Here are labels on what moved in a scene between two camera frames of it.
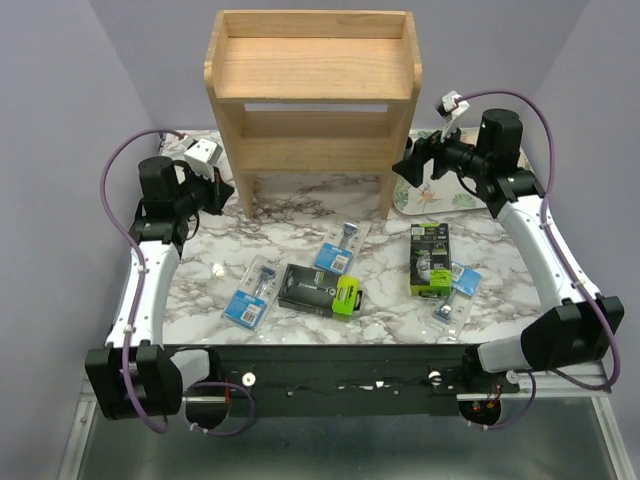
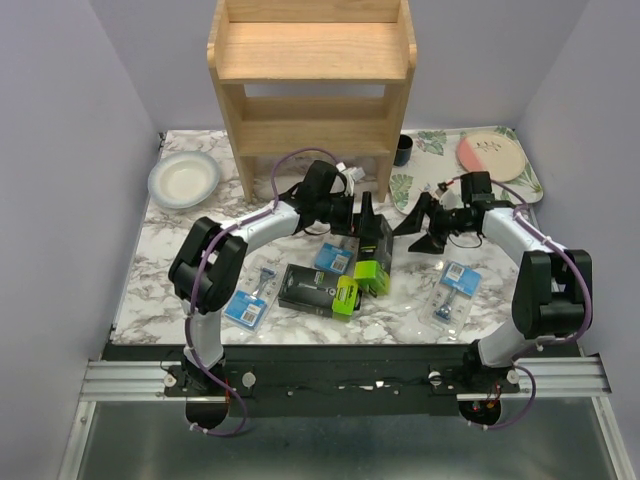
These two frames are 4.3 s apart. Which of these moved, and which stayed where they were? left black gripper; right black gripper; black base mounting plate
Moved: right black gripper; left black gripper
Stayed: black base mounting plate
